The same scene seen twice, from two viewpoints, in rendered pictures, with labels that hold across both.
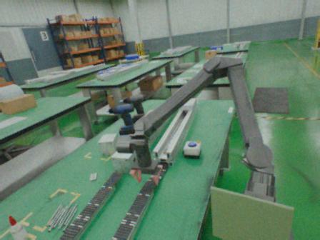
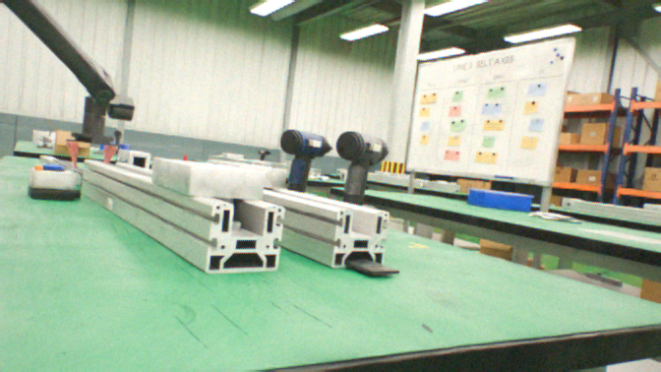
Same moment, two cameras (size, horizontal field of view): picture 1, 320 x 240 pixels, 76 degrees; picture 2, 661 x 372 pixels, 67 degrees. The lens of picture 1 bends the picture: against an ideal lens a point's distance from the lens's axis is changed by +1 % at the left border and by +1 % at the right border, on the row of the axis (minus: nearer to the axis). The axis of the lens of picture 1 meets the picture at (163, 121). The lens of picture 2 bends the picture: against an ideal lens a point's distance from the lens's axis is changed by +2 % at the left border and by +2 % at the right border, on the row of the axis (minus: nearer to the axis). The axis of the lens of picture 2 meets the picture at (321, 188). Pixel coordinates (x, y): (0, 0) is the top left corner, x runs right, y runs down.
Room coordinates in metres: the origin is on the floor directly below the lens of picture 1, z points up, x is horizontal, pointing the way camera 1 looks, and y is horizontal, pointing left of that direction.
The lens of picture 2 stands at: (2.03, -0.72, 0.93)
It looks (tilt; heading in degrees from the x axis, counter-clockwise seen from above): 3 degrees down; 123
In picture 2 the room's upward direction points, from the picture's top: 7 degrees clockwise
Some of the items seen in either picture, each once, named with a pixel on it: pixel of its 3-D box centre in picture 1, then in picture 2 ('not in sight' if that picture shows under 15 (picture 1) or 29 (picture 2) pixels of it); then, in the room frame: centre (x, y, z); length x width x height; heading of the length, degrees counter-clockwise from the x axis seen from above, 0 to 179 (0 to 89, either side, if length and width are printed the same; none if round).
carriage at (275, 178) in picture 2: not in sight; (244, 180); (1.32, 0.06, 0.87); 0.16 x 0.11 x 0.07; 159
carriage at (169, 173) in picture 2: (187, 106); (205, 187); (1.49, -0.20, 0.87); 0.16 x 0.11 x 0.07; 159
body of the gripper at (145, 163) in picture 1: (144, 159); (93, 128); (0.70, 0.10, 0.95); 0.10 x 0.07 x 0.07; 70
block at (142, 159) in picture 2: not in sight; (133, 161); (0.08, 0.68, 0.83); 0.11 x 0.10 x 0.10; 71
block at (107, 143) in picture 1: (111, 144); not in sight; (1.11, 0.33, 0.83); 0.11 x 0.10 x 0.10; 84
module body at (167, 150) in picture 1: (181, 125); (151, 198); (1.26, -0.11, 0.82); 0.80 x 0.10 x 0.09; 159
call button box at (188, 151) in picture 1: (191, 149); (56, 183); (0.95, -0.13, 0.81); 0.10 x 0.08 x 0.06; 69
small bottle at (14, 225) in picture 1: (16, 228); not in sight; (0.55, 0.57, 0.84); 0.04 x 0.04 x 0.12
